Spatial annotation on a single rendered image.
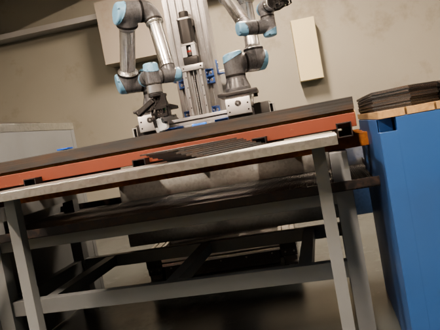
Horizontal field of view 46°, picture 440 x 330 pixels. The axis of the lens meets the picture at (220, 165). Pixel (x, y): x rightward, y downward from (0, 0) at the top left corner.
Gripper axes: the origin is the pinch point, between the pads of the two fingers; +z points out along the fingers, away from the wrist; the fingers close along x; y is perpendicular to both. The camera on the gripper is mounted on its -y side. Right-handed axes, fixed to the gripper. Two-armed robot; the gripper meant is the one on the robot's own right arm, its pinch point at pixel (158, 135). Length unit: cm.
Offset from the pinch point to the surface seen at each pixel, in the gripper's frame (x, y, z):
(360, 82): 356, 129, -26
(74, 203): 7, -55, 27
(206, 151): -88, 42, 10
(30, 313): -83, -33, 56
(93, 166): -62, -8, 9
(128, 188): 16.4, -27.6, 24.9
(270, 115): -62, 61, 2
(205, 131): -62, 37, 4
